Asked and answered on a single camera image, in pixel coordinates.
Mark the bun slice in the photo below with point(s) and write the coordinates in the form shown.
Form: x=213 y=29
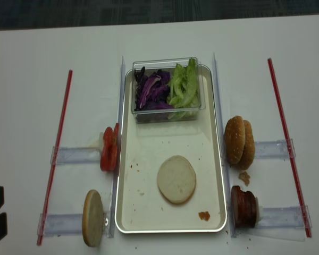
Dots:
x=92 y=219
x=176 y=179

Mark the white tomato pusher block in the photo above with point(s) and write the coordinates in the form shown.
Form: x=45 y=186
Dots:
x=100 y=141

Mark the front tomato slice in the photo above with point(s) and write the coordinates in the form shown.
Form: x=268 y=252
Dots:
x=109 y=152

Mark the tomato slice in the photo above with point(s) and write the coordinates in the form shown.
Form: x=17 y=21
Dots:
x=115 y=133
x=109 y=152

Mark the rear tomato slice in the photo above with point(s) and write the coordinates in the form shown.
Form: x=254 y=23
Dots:
x=115 y=133

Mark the green lettuce leaves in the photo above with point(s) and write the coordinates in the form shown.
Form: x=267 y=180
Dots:
x=184 y=93

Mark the front meat patty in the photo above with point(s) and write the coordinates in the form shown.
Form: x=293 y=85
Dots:
x=238 y=204

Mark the bread crumb on table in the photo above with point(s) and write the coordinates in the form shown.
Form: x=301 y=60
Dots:
x=245 y=177

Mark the rear meat patties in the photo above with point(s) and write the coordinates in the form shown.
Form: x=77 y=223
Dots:
x=250 y=214

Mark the left red strip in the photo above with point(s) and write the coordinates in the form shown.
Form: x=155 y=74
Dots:
x=52 y=169

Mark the red strip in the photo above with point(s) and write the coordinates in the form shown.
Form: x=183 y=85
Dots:
x=308 y=228
x=52 y=169

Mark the cream metal tray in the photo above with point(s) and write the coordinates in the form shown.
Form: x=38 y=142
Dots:
x=140 y=207

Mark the purple cabbage leaves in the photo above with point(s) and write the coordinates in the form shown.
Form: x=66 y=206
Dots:
x=152 y=91

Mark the clear plastic salad box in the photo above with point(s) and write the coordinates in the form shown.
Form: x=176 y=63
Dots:
x=164 y=65

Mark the food scrap on tray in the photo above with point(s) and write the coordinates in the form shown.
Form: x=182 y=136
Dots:
x=204 y=215

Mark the front sesame bun top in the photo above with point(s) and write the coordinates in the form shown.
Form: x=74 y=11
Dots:
x=234 y=139

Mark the sesame bun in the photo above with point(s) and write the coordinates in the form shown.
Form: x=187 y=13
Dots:
x=248 y=154
x=234 y=139

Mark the rear sesame bun top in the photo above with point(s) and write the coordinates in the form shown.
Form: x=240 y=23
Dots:
x=248 y=154

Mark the white patty pusher block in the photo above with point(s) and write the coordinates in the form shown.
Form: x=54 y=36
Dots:
x=258 y=212

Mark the right red strip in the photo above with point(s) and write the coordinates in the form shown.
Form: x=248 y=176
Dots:
x=308 y=228

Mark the clear bun bottom holder rail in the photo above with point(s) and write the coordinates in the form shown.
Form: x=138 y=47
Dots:
x=59 y=224

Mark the clear bun holder rail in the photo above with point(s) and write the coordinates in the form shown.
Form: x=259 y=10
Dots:
x=59 y=224
x=279 y=149

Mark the clear tomato holder rail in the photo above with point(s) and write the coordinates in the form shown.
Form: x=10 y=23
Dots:
x=77 y=155

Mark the right clear divider rail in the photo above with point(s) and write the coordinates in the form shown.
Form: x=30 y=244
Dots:
x=224 y=161

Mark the clear bun top holder rail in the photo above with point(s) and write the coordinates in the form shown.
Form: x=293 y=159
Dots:
x=279 y=149

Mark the clear patty holder rail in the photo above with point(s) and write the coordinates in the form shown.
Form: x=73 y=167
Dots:
x=287 y=217

